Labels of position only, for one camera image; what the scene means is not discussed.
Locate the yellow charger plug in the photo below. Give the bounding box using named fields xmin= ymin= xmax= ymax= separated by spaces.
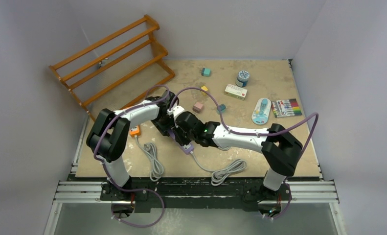
xmin=201 ymin=86 xmax=208 ymax=96

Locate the purple power strip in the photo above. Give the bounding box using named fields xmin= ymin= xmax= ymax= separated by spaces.
xmin=167 ymin=129 xmax=194 ymax=155

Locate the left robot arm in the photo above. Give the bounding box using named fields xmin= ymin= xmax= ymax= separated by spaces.
xmin=86 ymin=91 xmax=175 ymax=192

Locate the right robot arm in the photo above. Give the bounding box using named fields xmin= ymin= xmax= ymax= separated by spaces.
xmin=168 ymin=111 xmax=305 ymax=191

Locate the pink charger plug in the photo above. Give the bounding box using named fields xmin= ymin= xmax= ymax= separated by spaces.
xmin=192 ymin=102 xmax=204 ymax=113

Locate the dark blue charger plug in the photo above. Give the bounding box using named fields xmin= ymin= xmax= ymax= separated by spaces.
xmin=216 ymin=104 xmax=226 ymax=114

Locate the teal charger plug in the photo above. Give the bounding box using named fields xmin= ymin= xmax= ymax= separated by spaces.
xmin=201 ymin=68 xmax=211 ymax=77

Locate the small white green box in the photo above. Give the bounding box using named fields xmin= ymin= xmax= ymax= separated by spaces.
xmin=224 ymin=84 xmax=248 ymax=101

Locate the orange power strip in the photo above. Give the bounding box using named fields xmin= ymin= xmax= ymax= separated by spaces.
xmin=129 ymin=125 xmax=141 ymax=138

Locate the round blue white jar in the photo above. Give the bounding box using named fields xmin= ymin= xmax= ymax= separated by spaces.
xmin=235 ymin=70 xmax=250 ymax=87

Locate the blue white oval toy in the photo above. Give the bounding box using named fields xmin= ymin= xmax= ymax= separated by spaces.
xmin=251 ymin=98 xmax=272 ymax=125

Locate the coloured marker pen set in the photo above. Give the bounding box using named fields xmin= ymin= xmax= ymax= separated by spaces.
xmin=272 ymin=98 xmax=302 ymax=118

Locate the wooden shoe rack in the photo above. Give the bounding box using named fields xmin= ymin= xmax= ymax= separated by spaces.
xmin=48 ymin=15 xmax=176 ymax=120

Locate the grey orange strip cable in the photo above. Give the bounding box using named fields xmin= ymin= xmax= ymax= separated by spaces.
xmin=134 ymin=136 xmax=165 ymax=182

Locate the grey purple strip cable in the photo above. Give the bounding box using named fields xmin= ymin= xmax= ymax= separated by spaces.
xmin=191 ymin=152 xmax=248 ymax=187

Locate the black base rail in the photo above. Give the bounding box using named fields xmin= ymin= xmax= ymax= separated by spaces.
xmin=67 ymin=175 xmax=323 ymax=213

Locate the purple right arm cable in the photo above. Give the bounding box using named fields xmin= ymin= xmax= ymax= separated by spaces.
xmin=168 ymin=87 xmax=319 ymax=221

